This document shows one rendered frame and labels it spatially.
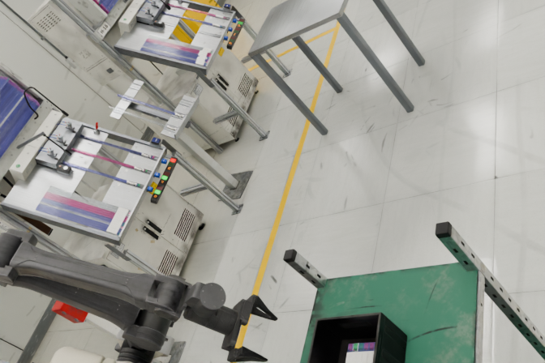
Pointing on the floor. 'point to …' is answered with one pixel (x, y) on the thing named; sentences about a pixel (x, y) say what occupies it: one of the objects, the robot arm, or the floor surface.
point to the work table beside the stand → (298, 23)
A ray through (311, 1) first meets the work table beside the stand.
